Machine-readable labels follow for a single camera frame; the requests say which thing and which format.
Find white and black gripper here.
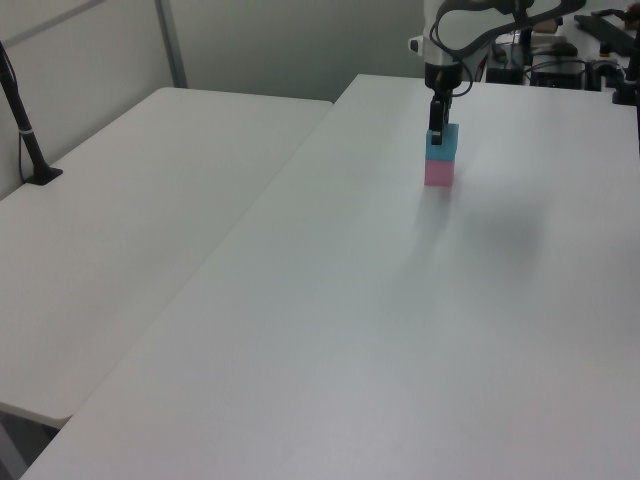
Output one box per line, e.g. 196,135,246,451
407,33,465,147

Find blue cube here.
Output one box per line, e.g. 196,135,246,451
424,122,461,163

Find pink cube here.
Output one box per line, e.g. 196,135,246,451
424,157,457,188

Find small black box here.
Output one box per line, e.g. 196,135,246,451
485,66,524,85

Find black electronics box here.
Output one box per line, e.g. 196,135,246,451
530,59,587,91

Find black and grey device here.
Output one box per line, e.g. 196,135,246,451
586,58,623,92

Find black keyboard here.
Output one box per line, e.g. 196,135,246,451
573,13,640,57

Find black clamp stand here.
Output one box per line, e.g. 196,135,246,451
611,47,640,107

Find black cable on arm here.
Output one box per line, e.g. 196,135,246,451
429,4,501,98

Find black camera stand pole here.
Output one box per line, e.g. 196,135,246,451
0,40,65,187

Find thin black stand cable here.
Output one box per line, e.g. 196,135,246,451
3,49,31,182

